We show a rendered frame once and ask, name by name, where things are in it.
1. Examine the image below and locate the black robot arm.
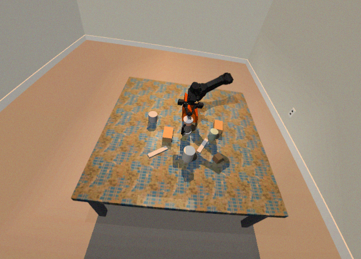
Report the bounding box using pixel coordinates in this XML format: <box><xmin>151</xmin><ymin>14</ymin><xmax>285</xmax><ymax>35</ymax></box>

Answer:
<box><xmin>188</xmin><ymin>73</ymin><xmax>233</xmax><ymax>103</ymax></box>

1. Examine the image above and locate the grey cylinder with peach top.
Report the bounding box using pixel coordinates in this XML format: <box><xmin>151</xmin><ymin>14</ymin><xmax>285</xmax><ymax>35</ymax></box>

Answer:
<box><xmin>182</xmin><ymin>146</ymin><xmax>195</xmax><ymax>163</ymax></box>

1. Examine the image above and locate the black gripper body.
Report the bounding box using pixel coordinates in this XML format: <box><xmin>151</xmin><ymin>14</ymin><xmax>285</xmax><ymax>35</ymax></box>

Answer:
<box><xmin>178</xmin><ymin>93</ymin><xmax>204</xmax><ymax>109</ymax></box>

